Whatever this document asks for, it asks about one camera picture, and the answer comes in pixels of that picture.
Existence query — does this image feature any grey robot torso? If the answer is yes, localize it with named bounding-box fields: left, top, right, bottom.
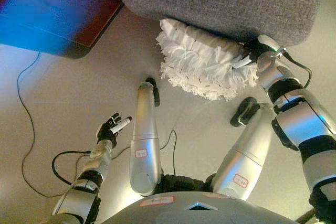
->
left=102, top=173, right=297, bottom=224

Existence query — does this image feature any silver robot leg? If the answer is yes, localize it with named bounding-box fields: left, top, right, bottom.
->
left=209, top=97, right=275, bottom=201
left=130, top=77, right=162, bottom=196

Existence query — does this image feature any white fringed throw pillow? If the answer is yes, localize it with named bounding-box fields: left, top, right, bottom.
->
left=155, top=18, right=259, bottom=102

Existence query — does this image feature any silver right robot leg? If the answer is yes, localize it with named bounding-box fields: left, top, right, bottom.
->
left=209, top=97, right=275, bottom=201

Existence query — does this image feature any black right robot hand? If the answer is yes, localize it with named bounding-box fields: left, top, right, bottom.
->
left=233, top=34, right=279, bottom=69

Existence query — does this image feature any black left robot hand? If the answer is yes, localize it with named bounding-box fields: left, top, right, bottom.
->
left=96, top=113, right=133, bottom=148

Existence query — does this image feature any silver left robot leg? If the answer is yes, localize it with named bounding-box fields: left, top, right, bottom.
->
left=130, top=77, right=162, bottom=196

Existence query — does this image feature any thin black floor cable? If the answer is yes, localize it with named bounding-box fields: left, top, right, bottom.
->
left=17, top=51, right=79, bottom=198
left=111, top=129, right=179, bottom=177

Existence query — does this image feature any grey fabric armchair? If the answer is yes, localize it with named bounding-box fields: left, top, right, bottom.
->
left=118, top=0, right=333, bottom=48

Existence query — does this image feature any thick black right wrist cable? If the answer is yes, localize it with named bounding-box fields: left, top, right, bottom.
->
left=283, top=50, right=313, bottom=89

